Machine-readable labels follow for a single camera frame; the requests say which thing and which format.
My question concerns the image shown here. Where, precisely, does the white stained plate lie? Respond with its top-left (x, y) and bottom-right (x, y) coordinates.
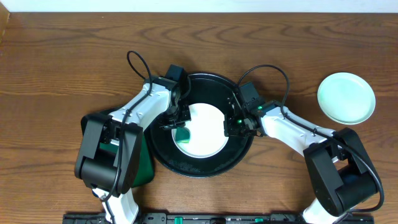
top-left (172, 103), bottom-right (229, 159)

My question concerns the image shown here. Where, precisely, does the round black tray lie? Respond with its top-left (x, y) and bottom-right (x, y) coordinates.
top-left (144, 73), bottom-right (254, 178)

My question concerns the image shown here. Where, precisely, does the green and yellow sponge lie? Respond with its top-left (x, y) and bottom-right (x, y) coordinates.
top-left (174, 127), bottom-right (191, 143)

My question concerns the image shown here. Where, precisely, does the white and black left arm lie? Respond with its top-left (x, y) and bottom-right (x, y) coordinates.
top-left (74, 81), bottom-right (191, 223)

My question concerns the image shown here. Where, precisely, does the green rectangular water tray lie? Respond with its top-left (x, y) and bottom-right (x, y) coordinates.
top-left (81, 107), bottom-right (155, 189)

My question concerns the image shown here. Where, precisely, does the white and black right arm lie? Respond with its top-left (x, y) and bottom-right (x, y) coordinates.
top-left (224, 103), bottom-right (384, 223)

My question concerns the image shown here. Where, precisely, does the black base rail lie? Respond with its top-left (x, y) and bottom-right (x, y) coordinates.
top-left (62, 212), bottom-right (376, 224)

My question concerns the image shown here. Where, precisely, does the mint green plate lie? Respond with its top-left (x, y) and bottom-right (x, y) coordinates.
top-left (317, 72), bottom-right (376, 125)

